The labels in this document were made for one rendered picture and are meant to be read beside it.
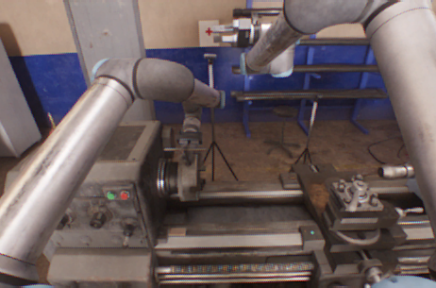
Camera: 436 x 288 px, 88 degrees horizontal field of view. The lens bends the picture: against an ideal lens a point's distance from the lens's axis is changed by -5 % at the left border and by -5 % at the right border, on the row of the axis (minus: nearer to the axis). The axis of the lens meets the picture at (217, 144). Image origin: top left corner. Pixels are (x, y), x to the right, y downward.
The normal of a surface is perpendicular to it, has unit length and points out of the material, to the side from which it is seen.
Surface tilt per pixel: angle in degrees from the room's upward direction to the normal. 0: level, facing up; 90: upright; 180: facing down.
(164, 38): 90
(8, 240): 51
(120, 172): 45
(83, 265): 32
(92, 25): 90
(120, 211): 90
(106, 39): 90
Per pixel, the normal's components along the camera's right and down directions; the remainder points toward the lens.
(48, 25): 0.00, 0.50
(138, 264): -0.02, -0.47
